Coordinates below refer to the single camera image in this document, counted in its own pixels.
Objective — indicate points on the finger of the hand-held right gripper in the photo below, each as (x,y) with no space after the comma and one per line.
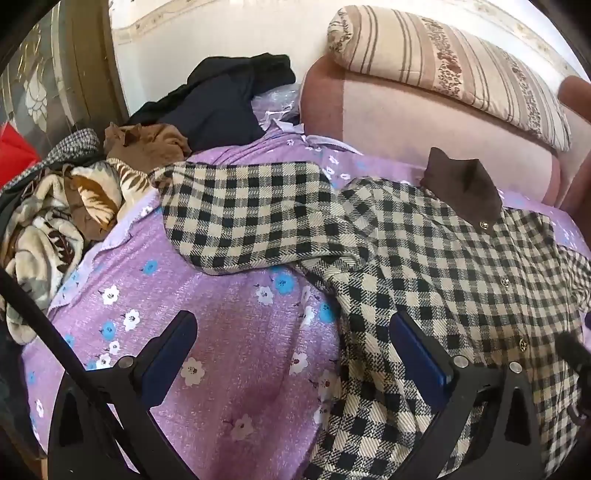
(575,353)

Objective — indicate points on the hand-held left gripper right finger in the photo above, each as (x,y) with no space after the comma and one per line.
(418,360)

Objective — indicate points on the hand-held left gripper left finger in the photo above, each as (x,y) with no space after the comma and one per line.
(168,360)

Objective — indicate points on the black and cream checked coat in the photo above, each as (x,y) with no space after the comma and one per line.
(415,258)

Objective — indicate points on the purple floral bedsheet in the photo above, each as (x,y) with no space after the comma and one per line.
(221,350)

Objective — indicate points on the tiger print blanket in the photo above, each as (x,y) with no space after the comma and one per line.
(41,230)

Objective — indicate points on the brown garment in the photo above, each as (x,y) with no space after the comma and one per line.
(147,143)

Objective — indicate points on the houndstooth garment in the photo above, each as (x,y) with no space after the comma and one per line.
(69,145)

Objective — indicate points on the pink sofa backrest cushion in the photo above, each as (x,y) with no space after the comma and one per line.
(397,115)

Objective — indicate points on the black clothing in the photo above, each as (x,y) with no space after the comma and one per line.
(207,101)

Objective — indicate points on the pale lavender cloth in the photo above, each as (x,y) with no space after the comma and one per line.
(277,104)

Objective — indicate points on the striped floral pillow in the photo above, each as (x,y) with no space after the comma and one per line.
(443,64)

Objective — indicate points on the wooden door with patterned glass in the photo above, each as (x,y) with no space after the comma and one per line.
(55,69)

